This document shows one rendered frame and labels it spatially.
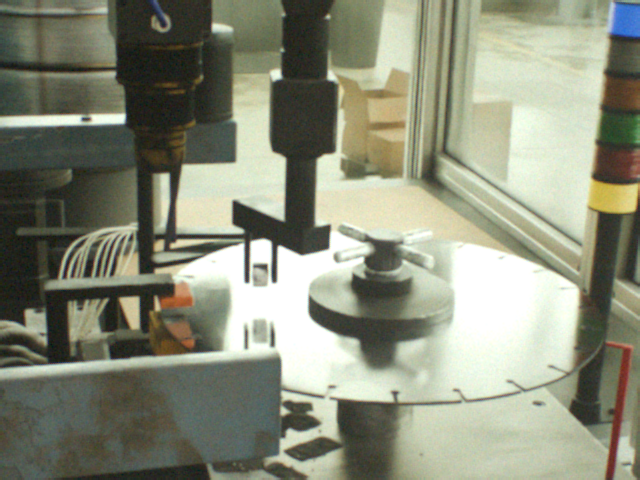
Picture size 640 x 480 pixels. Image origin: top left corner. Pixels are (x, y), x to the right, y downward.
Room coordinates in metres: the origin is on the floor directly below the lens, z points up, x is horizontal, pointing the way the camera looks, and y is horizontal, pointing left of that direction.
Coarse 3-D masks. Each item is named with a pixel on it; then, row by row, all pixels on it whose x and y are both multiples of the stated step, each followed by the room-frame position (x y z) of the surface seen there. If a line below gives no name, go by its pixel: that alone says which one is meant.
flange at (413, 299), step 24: (360, 264) 0.79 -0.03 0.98; (312, 288) 0.78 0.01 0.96; (336, 288) 0.77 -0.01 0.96; (360, 288) 0.76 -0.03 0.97; (384, 288) 0.75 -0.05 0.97; (408, 288) 0.76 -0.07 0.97; (432, 288) 0.78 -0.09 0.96; (336, 312) 0.73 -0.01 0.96; (360, 312) 0.73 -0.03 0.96; (384, 312) 0.73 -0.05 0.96; (408, 312) 0.73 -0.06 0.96; (432, 312) 0.74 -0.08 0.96
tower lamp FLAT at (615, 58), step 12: (612, 36) 0.98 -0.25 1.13; (612, 48) 0.98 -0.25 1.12; (624, 48) 0.97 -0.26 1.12; (636, 48) 0.96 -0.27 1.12; (612, 60) 0.97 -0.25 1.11; (624, 60) 0.97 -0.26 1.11; (636, 60) 0.96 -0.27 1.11; (612, 72) 0.97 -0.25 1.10; (624, 72) 0.97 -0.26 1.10; (636, 72) 0.96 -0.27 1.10
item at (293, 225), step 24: (288, 168) 0.73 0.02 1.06; (312, 168) 0.73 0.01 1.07; (288, 192) 0.73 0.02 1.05; (312, 192) 0.73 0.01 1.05; (240, 216) 0.77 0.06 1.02; (264, 216) 0.74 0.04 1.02; (288, 216) 0.73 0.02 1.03; (312, 216) 0.73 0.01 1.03; (288, 240) 0.72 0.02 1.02; (312, 240) 0.72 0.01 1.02
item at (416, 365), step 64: (256, 256) 0.87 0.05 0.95; (320, 256) 0.87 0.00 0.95; (448, 256) 0.89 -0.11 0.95; (512, 256) 0.89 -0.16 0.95; (192, 320) 0.73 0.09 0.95; (256, 320) 0.73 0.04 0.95; (320, 320) 0.74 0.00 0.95; (448, 320) 0.75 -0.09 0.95; (512, 320) 0.75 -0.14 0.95; (576, 320) 0.75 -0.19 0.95; (320, 384) 0.63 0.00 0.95; (384, 384) 0.64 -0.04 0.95; (448, 384) 0.64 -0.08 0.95; (512, 384) 0.64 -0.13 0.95
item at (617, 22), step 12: (612, 0) 0.98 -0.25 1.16; (624, 0) 0.98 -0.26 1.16; (636, 0) 0.99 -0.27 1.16; (612, 12) 0.98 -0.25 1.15; (624, 12) 0.97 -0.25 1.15; (636, 12) 0.97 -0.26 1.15; (612, 24) 0.98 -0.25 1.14; (624, 24) 0.97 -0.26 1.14; (636, 24) 0.96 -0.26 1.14; (624, 36) 0.97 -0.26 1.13; (636, 36) 0.96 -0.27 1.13
